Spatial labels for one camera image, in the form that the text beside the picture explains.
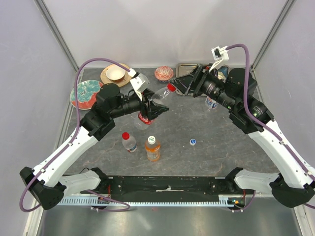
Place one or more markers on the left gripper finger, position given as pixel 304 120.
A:
pixel 148 93
pixel 155 110

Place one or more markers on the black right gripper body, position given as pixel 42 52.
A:
pixel 201 75

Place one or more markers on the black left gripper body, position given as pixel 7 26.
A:
pixel 144 109

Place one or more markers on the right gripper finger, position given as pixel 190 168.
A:
pixel 187 79
pixel 182 89

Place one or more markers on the tall red-cap clear bottle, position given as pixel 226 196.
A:
pixel 163 96

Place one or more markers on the clear Pocari Sweat bottle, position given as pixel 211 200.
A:
pixel 210 103

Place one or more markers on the blue white Pocari cap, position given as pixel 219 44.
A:
pixel 192 142

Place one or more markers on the red bottle cap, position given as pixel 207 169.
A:
pixel 171 87

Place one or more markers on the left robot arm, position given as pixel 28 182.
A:
pixel 47 182

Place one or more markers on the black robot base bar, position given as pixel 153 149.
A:
pixel 168 188

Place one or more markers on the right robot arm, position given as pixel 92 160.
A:
pixel 294 184

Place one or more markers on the orange juice bottle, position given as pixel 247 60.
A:
pixel 152 147

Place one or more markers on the small red-cap clear bottle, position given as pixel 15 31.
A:
pixel 129 142

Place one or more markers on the steel tray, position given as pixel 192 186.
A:
pixel 184 69

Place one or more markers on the blue star-shaped dish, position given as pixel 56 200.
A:
pixel 223 73

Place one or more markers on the red patterned bowl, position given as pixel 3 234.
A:
pixel 164 73

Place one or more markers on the red white tea cup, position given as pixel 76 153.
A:
pixel 115 73

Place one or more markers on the tan saucer plate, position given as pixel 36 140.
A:
pixel 119 83

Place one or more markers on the red teal floral plate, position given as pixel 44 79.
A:
pixel 86 93

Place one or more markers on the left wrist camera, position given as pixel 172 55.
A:
pixel 139 82

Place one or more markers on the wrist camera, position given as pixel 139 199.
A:
pixel 220 55
pixel 139 82

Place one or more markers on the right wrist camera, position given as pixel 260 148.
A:
pixel 220 55

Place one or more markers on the slotted cable duct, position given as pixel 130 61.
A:
pixel 95 201

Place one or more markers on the right aluminium frame post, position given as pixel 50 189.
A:
pixel 273 31

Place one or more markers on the aluminium frame post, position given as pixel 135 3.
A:
pixel 273 31
pixel 41 5

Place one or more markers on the left aluminium frame post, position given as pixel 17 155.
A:
pixel 41 5

